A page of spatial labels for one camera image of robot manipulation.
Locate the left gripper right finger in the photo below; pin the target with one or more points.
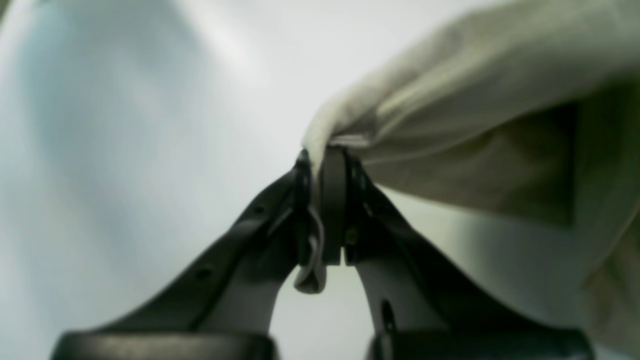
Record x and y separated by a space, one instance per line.
423 307

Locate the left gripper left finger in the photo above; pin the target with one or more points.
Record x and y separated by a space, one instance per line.
221 306

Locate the beige khaki T-shirt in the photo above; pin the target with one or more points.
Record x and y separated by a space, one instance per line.
526 115

